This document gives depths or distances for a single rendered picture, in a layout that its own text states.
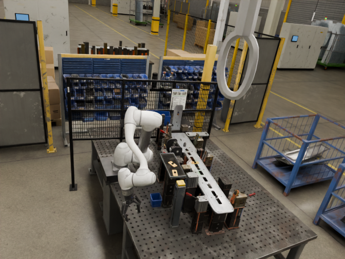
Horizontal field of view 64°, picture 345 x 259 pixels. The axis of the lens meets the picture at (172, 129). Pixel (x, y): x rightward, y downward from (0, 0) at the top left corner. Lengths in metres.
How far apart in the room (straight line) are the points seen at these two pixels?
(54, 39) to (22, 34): 4.95
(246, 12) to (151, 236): 2.28
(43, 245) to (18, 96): 2.13
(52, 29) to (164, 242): 7.65
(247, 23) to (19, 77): 4.20
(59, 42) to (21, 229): 6.55
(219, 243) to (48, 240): 1.87
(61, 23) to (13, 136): 5.04
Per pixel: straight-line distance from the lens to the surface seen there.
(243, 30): 0.27
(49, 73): 6.73
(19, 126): 4.69
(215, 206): 2.36
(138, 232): 2.47
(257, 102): 6.33
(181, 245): 2.42
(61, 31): 9.14
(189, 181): 2.45
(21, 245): 3.47
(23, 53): 4.29
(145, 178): 2.09
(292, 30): 13.56
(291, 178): 4.41
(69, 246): 3.34
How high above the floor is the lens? 2.51
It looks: 26 degrees down
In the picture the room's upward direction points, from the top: 8 degrees clockwise
